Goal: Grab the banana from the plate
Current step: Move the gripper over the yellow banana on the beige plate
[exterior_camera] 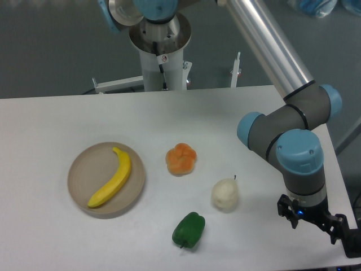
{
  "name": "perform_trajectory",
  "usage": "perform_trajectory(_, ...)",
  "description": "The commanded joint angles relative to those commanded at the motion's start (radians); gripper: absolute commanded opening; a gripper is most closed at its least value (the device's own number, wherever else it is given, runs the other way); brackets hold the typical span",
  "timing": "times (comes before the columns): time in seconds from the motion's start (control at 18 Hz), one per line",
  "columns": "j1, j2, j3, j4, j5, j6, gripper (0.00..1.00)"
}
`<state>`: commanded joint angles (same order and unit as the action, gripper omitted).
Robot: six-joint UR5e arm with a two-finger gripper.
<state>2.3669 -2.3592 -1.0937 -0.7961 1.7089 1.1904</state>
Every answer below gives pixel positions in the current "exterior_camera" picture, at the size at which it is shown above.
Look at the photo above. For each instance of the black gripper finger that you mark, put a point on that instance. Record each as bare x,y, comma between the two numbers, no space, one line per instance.
338,229
288,208

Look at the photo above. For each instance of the blue plastic bag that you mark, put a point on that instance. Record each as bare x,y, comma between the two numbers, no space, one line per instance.
313,8

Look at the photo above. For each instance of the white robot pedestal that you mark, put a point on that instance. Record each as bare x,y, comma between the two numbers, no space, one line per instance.
164,72

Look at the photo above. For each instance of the white pear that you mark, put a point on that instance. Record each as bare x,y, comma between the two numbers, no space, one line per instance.
225,194

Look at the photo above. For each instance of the yellow banana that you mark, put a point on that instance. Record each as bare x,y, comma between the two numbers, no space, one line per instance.
106,192

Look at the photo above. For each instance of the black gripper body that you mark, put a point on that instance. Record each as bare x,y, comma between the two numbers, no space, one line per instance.
317,215

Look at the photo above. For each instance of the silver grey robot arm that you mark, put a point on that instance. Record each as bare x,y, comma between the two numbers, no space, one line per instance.
284,138

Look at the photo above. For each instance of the white metal frame bracket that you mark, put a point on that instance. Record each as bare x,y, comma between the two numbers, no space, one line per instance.
236,71

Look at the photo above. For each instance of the green bell pepper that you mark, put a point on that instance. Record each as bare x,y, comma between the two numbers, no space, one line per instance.
189,231

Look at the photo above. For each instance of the beige round plate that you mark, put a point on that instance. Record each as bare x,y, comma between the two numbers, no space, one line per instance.
93,168

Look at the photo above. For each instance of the orange bread roll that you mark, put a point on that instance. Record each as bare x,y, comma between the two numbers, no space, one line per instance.
181,159

